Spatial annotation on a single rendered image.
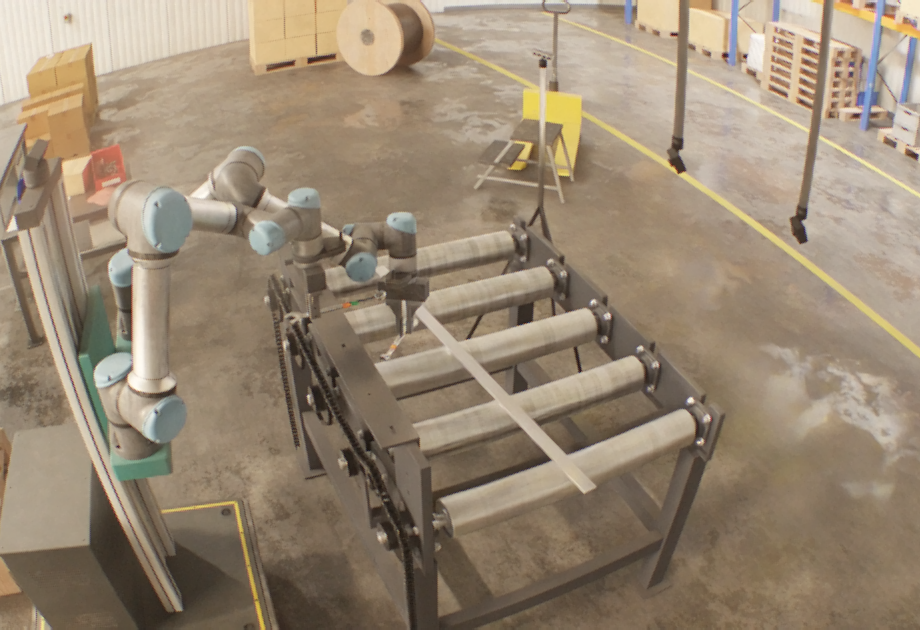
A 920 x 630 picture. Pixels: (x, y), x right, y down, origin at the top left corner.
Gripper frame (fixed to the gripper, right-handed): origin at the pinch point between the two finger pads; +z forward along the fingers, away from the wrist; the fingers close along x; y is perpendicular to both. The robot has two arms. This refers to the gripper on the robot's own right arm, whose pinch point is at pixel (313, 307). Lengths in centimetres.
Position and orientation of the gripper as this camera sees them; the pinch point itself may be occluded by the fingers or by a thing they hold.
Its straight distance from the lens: 193.6
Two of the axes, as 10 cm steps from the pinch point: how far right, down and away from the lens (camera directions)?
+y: -9.2, 2.3, -3.2
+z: 0.1, 8.3, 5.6
